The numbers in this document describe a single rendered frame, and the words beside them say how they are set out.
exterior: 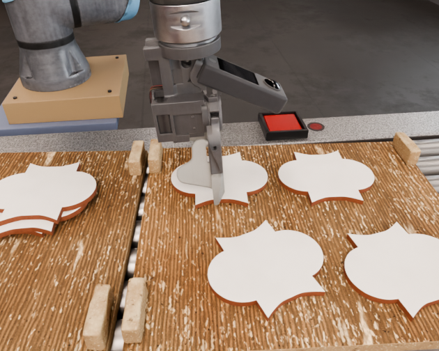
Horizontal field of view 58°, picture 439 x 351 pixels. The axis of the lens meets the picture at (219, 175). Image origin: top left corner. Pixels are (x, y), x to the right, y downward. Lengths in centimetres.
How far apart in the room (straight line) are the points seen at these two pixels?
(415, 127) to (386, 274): 41
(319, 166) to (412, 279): 21
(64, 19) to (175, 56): 49
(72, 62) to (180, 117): 50
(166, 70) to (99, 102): 43
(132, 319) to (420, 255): 32
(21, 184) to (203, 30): 32
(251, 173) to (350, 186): 14
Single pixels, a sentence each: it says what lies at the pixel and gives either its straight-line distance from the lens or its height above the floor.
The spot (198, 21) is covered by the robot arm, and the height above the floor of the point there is 117.
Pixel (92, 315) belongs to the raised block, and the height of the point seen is 96.
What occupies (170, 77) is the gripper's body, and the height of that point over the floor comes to 111.
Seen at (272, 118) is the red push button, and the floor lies 93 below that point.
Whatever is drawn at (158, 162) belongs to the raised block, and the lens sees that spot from 58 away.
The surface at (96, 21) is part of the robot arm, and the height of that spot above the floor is 104.
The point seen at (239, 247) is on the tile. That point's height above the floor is 94.
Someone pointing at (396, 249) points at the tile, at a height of 94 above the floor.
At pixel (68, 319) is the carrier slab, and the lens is 45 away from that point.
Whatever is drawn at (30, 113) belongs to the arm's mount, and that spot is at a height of 89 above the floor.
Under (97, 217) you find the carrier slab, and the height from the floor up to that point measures 94.
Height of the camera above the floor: 129
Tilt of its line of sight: 38 degrees down
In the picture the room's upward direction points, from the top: straight up
